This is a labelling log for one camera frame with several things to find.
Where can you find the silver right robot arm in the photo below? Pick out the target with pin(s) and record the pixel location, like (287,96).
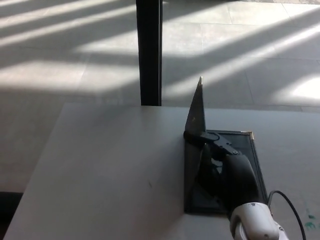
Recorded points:
(252,222)

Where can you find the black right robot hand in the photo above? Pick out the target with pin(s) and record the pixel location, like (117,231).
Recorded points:
(235,180)

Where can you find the black diary with gold corners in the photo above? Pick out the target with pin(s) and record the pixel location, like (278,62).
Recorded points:
(196,117)

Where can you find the black vertical post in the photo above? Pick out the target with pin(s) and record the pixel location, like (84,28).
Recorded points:
(149,52)

